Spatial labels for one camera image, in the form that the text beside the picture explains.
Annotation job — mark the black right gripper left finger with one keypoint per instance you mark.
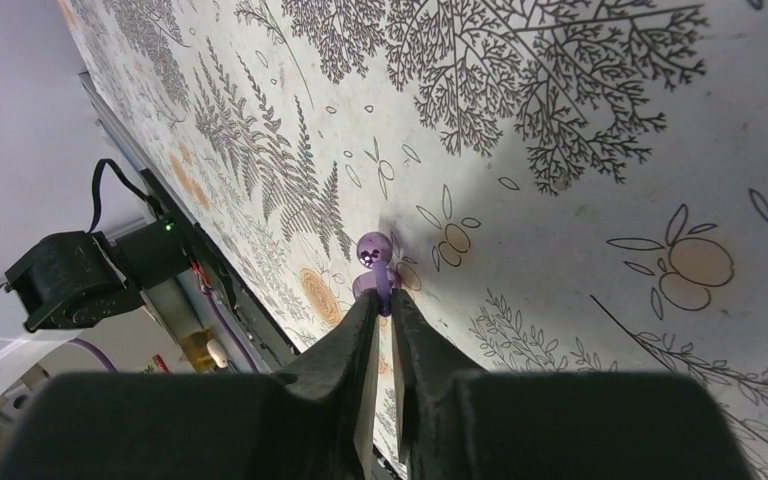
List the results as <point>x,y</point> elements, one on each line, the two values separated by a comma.
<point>311,419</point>

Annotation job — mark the purple earbud pair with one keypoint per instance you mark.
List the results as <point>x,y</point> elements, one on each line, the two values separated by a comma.
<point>375,251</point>

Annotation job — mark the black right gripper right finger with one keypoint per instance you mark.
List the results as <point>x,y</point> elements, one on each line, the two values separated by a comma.
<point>457,420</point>

